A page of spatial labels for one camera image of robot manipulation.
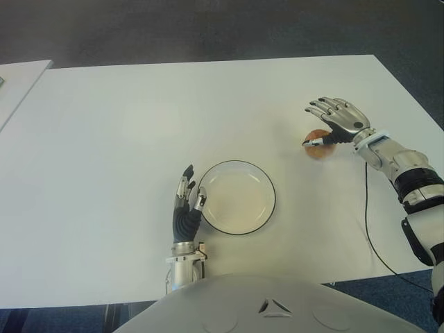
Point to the robot right arm silver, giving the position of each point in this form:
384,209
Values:
412,173

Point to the beige wrist camera module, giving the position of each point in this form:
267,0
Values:
202,250

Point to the red yellow apple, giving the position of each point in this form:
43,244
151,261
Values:
324,152

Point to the white side table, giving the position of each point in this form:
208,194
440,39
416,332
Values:
19,90

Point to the white plate black rim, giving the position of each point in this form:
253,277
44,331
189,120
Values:
237,201

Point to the dark metal table leg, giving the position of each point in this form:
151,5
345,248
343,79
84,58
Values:
113,319

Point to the grey robot torso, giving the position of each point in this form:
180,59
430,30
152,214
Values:
263,312

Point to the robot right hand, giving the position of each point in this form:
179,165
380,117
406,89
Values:
348,116

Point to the robot left arm silver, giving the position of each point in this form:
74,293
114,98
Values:
182,268

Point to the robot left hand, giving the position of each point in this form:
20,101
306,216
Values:
185,225

